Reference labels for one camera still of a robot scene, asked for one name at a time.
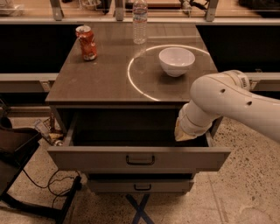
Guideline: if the grey top drawer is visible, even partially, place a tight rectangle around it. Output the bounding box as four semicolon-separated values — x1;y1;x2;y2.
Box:
48;109;230;172

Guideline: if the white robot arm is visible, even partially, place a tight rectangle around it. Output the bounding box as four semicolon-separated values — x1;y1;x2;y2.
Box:
174;70;280;142

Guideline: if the grey bottom drawer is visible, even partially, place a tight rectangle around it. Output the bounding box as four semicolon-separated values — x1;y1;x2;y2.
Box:
87;179;194;193

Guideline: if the grey drawer cabinet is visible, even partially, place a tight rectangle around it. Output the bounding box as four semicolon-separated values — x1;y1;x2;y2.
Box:
46;23;217;181

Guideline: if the white ceramic bowl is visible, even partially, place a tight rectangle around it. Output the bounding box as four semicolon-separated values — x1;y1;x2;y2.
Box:
158;47;195;77

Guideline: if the blue tape cross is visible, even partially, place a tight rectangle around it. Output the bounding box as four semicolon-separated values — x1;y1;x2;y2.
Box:
126;194;155;224

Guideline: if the clear plastic water bottle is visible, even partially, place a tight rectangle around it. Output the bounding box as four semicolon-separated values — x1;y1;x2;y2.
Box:
132;0;148;45

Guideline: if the clutter pile beside cabinet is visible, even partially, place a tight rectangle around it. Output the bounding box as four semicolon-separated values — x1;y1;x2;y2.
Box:
34;113;64;146

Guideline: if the orange soda can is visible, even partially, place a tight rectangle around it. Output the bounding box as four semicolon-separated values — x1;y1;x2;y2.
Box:
75;25;97;61

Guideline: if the dark chair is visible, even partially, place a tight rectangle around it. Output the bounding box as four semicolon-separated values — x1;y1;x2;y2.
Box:
0;116;81;224

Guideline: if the black cable on floor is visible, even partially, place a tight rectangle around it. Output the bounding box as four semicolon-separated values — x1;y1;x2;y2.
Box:
22;167;81;208

